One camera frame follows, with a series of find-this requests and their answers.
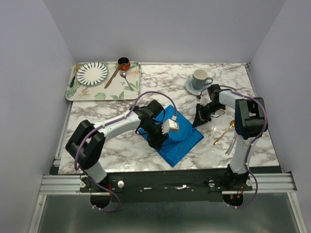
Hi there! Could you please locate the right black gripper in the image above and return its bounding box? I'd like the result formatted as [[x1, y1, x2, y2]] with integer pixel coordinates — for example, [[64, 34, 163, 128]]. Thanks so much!
[[192, 102, 225, 128]]

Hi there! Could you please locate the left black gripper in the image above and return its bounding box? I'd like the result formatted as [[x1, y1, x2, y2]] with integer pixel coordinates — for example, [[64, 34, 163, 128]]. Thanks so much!
[[141, 121, 169, 151]]

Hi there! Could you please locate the blue satin napkin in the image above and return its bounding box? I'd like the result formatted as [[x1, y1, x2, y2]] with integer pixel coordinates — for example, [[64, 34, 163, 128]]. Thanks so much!
[[147, 103, 204, 167]]

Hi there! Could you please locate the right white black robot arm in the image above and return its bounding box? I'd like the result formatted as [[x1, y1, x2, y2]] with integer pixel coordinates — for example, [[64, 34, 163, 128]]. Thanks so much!
[[192, 84, 268, 190]]

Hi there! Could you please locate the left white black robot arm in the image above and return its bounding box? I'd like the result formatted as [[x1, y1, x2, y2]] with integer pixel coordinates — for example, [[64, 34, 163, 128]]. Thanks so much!
[[65, 100, 168, 192]]

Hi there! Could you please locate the gold spoon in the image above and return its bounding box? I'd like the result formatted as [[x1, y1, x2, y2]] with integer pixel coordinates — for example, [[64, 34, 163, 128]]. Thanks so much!
[[213, 120, 235, 145]]

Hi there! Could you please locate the grey blue saucer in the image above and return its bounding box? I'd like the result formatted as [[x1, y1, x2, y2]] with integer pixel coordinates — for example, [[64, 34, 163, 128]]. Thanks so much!
[[185, 78, 211, 96]]

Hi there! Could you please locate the silver utensil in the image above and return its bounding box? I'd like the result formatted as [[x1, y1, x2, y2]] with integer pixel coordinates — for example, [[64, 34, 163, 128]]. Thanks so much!
[[225, 134, 238, 155]]

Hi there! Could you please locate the grey blue mug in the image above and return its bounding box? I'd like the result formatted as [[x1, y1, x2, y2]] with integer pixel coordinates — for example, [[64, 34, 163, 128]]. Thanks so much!
[[191, 69, 213, 90]]

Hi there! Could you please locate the floral serving tray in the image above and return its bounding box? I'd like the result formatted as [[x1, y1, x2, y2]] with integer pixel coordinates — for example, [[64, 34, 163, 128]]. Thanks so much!
[[65, 62, 141, 101]]

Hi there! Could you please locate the silver spoon on tray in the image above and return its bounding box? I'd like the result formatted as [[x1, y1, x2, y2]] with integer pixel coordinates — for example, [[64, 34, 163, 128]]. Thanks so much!
[[120, 70, 134, 91]]

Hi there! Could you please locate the brown ceramic pot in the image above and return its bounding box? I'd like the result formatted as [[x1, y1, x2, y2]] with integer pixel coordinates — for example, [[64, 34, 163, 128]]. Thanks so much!
[[118, 57, 131, 71]]

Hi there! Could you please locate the striped white blue plate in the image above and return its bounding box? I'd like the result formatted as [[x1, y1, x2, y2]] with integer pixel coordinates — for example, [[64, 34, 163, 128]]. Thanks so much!
[[75, 62, 108, 86]]

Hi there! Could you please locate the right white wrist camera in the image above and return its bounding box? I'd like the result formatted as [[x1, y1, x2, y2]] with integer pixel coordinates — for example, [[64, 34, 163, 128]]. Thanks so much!
[[196, 95, 210, 106]]

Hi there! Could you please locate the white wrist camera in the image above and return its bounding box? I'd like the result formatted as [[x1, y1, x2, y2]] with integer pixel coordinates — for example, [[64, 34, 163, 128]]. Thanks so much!
[[161, 119, 179, 134], [196, 95, 210, 106]]

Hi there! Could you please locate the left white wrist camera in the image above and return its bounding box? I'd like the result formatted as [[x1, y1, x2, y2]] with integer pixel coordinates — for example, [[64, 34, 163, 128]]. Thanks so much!
[[161, 119, 179, 134]]

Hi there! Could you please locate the wooden handled knife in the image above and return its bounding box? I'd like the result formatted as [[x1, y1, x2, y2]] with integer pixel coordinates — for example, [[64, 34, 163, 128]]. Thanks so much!
[[104, 67, 120, 89]]

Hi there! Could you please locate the aluminium frame rail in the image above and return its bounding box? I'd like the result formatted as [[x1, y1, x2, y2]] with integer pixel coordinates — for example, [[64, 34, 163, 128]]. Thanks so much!
[[39, 171, 297, 195]]

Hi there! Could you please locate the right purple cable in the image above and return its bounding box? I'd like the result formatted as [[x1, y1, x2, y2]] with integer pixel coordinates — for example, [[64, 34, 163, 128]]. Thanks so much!
[[218, 84, 269, 209]]

